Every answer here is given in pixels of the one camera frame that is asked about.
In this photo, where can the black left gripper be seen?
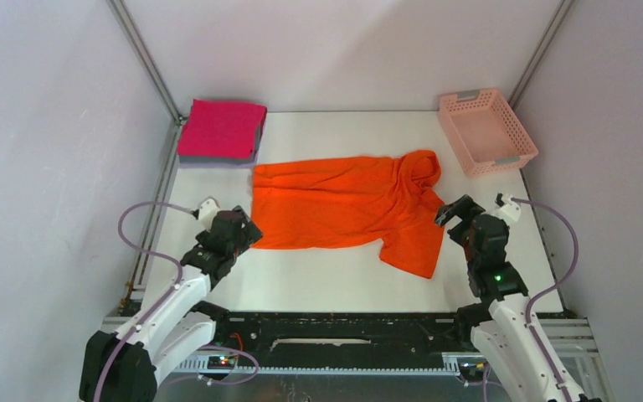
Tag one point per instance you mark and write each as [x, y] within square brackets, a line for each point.
[249, 234]

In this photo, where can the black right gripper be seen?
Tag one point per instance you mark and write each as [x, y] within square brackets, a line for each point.
[463, 208]

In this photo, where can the orange t shirt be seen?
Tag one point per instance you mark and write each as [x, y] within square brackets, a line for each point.
[352, 201]

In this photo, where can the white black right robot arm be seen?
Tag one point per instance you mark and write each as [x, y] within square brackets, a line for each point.
[502, 325]

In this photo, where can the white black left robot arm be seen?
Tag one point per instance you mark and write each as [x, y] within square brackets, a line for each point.
[130, 363]

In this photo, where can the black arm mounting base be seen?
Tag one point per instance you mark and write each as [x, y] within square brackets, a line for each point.
[381, 342]

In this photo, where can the pink plastic basket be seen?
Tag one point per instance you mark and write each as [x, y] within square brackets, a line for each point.
[484, 132]

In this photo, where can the folded magenta t shirt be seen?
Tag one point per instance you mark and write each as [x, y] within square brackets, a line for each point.
[227, 110]

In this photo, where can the left controller board with leds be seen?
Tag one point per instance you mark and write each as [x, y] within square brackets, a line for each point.
[221, 362]

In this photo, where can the right controller board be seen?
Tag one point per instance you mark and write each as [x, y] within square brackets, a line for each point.
[472, 370]

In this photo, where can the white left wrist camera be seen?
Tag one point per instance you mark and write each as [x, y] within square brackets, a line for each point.
[206, 212]

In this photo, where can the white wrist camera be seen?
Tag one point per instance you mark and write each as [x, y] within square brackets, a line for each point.
[206, 212]
[506, 209]

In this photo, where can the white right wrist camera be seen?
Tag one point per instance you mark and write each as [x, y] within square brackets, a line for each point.
[506, 209]

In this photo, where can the right aluminium corner post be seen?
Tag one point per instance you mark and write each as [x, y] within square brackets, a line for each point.
[548, 36]

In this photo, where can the aluminium corner post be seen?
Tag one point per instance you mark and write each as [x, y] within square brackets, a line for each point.
[138, 44]
[548, 36]

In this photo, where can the left aluminium corner post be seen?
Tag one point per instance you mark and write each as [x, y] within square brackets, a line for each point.
[138, 44]

